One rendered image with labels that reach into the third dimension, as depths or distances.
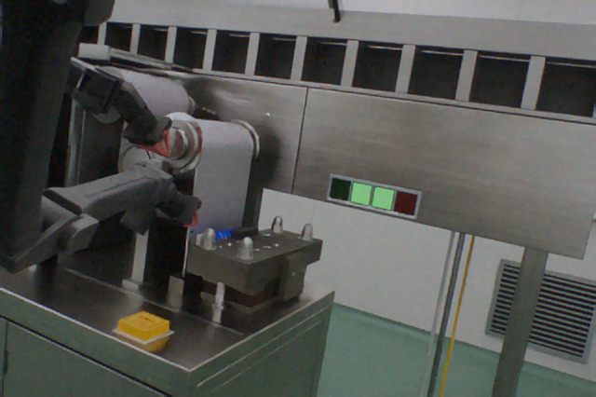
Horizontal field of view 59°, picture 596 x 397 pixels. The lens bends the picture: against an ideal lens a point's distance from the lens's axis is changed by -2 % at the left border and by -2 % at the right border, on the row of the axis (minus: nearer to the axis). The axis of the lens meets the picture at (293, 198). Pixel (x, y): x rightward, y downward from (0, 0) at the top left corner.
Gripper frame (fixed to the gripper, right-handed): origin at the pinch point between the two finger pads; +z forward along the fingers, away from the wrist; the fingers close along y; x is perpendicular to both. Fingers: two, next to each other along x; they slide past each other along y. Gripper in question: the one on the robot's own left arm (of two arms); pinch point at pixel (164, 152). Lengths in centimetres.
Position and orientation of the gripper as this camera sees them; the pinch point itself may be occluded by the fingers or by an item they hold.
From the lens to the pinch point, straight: 126.6
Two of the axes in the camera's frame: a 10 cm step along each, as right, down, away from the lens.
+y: 8.9, 1.5, -4.2
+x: 3.6, -8.1, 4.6
